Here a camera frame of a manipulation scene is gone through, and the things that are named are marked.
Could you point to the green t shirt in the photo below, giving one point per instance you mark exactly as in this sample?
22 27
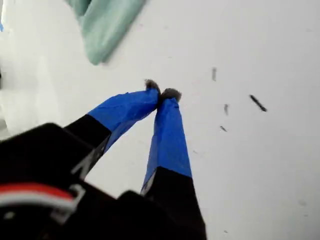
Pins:
107 30

